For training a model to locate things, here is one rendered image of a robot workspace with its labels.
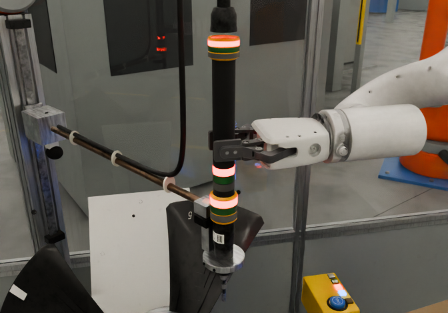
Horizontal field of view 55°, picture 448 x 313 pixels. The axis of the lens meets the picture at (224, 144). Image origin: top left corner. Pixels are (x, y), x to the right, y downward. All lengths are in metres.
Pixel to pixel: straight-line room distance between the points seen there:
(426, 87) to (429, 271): 1.39
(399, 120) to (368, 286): 1.33
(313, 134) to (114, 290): 0.68
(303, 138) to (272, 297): 1.25
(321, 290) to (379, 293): 0.75
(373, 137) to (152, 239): 0.65
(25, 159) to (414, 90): 0.95
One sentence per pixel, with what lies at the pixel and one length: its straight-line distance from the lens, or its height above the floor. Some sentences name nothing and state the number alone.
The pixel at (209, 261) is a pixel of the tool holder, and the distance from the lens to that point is 0.73.
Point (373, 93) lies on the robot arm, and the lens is 0.81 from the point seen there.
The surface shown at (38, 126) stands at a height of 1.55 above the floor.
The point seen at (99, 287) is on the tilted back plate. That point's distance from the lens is 1.14.
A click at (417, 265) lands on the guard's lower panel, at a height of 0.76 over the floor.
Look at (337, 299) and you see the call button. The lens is 1.27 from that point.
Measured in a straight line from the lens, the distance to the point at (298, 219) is 1.63.
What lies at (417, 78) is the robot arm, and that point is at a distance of 0.79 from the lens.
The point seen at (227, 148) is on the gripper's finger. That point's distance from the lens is 0.62.
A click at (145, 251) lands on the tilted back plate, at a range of 1.13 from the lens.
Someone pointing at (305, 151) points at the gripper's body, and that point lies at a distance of 0.64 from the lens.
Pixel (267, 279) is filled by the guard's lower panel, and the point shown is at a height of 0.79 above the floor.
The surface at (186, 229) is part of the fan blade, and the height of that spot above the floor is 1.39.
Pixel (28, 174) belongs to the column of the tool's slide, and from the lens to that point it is 1.28.
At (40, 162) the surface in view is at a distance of 1.27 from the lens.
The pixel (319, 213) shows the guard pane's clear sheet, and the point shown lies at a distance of 1.67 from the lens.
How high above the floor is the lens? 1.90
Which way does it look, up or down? 22 degrees down
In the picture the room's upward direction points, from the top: straight up
